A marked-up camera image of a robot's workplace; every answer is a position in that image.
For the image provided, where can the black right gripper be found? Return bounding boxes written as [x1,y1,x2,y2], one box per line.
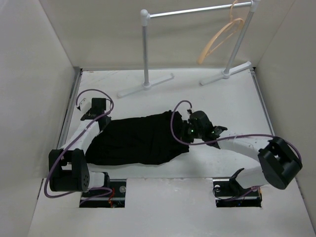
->
[172,120,204,144]

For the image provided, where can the black trousers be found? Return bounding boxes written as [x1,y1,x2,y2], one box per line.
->
[85,111,189,165]

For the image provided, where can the beige plastic hanger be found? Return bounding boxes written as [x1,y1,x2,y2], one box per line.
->
[197,0,245,65]

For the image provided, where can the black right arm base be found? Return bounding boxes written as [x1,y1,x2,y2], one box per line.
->
[212,178,262,208]

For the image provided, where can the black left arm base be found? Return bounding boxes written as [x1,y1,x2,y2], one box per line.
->
[79,179,127,208]

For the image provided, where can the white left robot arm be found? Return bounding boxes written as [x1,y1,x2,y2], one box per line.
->
[47,98,111,197]

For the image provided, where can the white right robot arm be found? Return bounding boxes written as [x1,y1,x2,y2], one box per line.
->
[180,109,303,196]

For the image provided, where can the white clothes rack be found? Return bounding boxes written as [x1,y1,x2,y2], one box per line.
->
[117,0,259,98]

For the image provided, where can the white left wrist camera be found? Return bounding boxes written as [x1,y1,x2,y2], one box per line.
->
[77,98,91,114]

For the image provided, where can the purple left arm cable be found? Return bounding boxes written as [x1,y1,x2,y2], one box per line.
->
[43,88,115,199]

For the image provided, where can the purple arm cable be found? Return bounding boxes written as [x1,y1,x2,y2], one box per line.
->
[170,100,303,198]
[43,88,115,199]

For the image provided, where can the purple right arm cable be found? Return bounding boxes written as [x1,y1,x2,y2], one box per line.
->
[170,100,303,198]

